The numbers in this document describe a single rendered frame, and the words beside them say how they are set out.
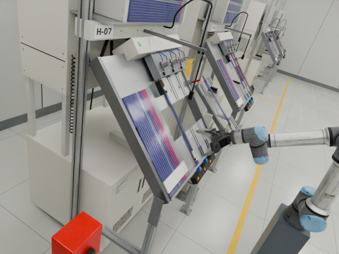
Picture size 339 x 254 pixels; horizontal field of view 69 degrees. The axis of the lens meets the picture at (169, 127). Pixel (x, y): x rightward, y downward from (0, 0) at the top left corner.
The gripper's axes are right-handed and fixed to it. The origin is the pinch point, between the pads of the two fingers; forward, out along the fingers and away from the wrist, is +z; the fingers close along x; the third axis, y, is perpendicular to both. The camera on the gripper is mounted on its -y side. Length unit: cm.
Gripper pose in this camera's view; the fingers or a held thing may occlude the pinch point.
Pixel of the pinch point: (199, 143)
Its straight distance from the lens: 136.8
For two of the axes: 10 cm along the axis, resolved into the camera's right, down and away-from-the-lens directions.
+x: -3.2, -9.2, -2.2
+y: 4.5, -3.5, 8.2
